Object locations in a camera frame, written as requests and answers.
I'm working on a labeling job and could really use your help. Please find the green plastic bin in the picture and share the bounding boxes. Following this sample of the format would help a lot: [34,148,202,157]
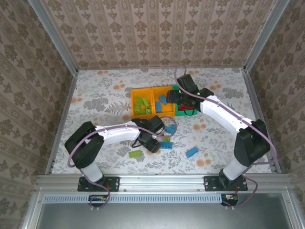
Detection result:
[172,84,199,117]

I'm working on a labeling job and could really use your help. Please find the floral table covering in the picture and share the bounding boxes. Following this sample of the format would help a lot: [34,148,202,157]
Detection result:
[51,68,278,175]

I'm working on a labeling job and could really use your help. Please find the grey metal sheet panel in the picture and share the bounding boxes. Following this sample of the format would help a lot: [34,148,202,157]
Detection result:
[35,193,295,229]

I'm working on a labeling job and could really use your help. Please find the aluminium mounting rail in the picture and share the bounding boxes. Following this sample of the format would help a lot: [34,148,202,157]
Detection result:
[35,173,292,191]

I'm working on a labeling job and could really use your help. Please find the slotted grey cable duct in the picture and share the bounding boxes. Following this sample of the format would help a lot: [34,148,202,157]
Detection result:
[43,194,224,204]

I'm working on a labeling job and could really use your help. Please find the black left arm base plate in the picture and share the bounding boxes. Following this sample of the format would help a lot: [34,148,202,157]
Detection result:
[78,176,120,192]

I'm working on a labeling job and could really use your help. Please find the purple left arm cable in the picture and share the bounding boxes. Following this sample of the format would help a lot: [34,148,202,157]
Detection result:
[68,116,178,212]

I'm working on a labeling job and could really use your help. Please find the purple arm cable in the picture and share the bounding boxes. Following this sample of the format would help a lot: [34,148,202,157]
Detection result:
[68,116,178,212]
[173,66,278,211]

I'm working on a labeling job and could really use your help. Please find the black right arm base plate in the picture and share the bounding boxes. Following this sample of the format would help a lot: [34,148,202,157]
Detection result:
[203,176,248,192]

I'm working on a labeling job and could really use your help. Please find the aluminium table side rail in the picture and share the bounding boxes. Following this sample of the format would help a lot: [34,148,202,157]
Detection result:
[44,69,79,175]
[241,68,282,174]

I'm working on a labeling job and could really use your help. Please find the aluminium frame post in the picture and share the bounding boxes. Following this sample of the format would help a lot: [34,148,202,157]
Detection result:
[243,0,291,72]
[28,0,79,73]

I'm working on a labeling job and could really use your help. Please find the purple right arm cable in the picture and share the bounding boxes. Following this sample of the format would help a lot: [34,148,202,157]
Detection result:
[173,66,278,211]

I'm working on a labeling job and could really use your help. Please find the aluminium frame beam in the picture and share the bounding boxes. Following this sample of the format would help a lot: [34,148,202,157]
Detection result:
[282,190,305,229]
[19,190,45,229]

